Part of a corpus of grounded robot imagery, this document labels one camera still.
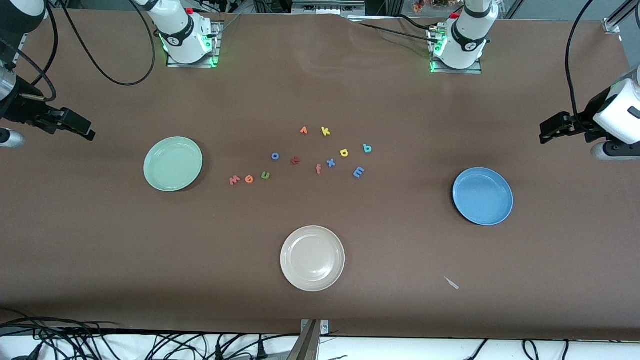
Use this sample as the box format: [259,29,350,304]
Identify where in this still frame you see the beige plate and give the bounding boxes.
[280,225,346,292]

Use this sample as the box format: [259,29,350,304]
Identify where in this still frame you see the brown table cover sheet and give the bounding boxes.
[0,7,640,342]

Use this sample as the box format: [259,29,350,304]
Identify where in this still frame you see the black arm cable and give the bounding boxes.
[10,0,157,102]
[565,0,611,132]

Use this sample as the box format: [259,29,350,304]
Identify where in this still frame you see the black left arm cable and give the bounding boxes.
[565,0,611,132]

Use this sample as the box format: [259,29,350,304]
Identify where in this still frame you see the blue plate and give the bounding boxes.
[452,167,514,226]

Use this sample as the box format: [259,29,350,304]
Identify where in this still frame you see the aluminium corner bracket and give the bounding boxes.
[602,0,640,35]

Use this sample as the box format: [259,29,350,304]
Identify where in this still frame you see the light green plate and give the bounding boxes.
[143,136,204,192]

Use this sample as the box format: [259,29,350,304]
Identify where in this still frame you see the orange artificial flowers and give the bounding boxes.
[412,0,451,14]

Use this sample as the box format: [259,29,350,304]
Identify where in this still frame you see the black cable across table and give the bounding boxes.
[357,14,438,41]

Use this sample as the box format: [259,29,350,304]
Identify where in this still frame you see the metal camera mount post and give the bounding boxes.
[287,319,331,360]

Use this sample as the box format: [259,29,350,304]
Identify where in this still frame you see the aluminium frame profile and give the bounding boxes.
[291,0,367,16]

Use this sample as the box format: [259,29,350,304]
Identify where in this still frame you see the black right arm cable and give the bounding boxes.
[10,0,157,102]

